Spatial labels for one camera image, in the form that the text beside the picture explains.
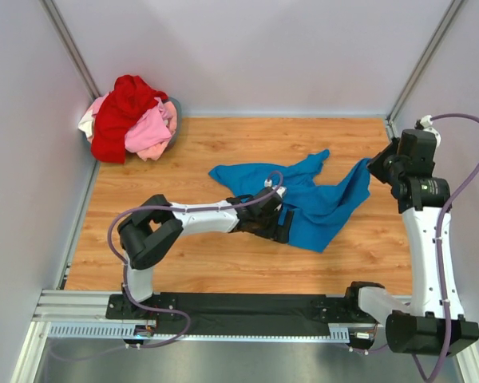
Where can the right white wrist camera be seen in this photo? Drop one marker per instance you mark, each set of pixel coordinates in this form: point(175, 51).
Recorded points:
point(425, 124)

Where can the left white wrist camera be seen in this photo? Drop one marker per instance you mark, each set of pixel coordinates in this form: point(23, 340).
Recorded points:
point(275, 187)

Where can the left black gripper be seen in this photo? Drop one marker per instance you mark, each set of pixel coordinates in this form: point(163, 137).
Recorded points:
point(279, 234)

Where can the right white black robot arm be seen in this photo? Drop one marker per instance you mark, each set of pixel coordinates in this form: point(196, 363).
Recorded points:
point(435, 319)

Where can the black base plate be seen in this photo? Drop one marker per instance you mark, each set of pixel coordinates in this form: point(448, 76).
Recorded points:
point(290, 315)

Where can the aluminium frame rail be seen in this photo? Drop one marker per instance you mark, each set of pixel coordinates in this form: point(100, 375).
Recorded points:
point(77, 305)

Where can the grey laundry basket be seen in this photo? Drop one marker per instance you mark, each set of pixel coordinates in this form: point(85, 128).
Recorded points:
point(178, 117)

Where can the white t shirt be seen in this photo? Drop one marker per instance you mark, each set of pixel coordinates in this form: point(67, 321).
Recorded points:
point(86, 124)

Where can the left aluminium corner post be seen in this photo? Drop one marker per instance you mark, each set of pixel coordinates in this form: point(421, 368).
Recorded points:
point(64, 34)

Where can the red t shirt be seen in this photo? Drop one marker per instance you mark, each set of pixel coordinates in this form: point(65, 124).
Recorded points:
point(130, 99)

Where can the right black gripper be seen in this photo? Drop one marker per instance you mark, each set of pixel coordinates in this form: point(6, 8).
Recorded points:
point(374, 166)

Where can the right aluminium corner post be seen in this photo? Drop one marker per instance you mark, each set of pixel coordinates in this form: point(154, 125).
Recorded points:
point(431, 48)

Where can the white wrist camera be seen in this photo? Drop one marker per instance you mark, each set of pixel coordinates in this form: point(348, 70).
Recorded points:
point(425, 124)
point(275, 187)

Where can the pink t shirt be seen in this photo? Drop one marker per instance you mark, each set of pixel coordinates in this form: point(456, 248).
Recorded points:
point(149, 137)

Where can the aluminium corner post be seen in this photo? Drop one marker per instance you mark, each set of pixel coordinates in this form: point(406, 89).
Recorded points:
point(64, 34)
point(431, 48)

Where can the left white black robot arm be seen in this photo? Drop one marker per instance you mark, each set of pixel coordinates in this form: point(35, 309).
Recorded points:
point(147, 234)

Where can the blue t shirt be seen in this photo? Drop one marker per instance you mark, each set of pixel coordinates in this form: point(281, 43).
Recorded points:
point(320, 211)

